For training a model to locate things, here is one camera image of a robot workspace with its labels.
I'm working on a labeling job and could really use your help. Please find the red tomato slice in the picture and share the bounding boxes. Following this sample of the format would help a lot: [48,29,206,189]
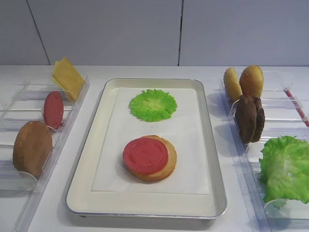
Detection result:
[43,91,64,130]
[123,137,169,175]

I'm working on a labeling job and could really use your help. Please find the round green lettuce leaf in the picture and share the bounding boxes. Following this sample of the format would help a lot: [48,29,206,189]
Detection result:
[129,89,178,122]

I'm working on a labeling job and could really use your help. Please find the toasted bread slice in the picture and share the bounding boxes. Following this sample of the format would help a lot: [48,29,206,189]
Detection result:
[126,135,177,182]

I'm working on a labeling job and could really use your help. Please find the yellow cheese slice front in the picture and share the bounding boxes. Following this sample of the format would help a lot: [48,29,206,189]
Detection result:
[53,57,84,102]

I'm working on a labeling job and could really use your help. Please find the yellow cheese slice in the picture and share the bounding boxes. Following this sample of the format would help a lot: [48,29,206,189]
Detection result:
[53,57,84,102]
[52,61,66,89]

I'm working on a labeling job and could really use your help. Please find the brown meat patty back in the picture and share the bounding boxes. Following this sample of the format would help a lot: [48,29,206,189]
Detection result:
[251,97,265,143]

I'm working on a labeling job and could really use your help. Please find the yellow cheese slice back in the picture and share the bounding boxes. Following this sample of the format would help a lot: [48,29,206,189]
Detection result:
[52,61,66,89]

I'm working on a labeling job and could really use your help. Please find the large green lettuce leaf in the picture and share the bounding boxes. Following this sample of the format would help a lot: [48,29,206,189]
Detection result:
[259,136,309,203]

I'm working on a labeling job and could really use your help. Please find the white paper liner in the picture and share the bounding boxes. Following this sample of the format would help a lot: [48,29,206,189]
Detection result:
[92,87,209,194]

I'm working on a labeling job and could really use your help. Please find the pale bun half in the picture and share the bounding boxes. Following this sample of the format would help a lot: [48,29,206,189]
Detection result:
[224,67,242,102]

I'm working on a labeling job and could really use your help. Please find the golden bun top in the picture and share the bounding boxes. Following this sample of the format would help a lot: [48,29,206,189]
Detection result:
[239,65,264,98]

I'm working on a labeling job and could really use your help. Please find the white metal tray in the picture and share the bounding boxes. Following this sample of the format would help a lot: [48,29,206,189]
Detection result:
[66,79,226,220]

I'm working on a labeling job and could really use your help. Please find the brown bun half left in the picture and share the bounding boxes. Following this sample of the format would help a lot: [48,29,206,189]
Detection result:
[13,121,52,178]

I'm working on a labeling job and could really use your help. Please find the clear acrylic right rack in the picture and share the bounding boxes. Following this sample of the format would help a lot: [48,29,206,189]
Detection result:
[220,71,309,232]

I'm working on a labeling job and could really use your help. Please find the clear acrylic rack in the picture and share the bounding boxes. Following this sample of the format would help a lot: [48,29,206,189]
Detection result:
[0,80,90,232]
[220,71,309,232]

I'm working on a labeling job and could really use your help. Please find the clear acrylic left rack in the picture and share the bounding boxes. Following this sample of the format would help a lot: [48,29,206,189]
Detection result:
[0,80,90,232]

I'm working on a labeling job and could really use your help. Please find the red rod on rack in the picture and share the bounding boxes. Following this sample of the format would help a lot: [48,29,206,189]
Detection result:
[284,88,309,127]

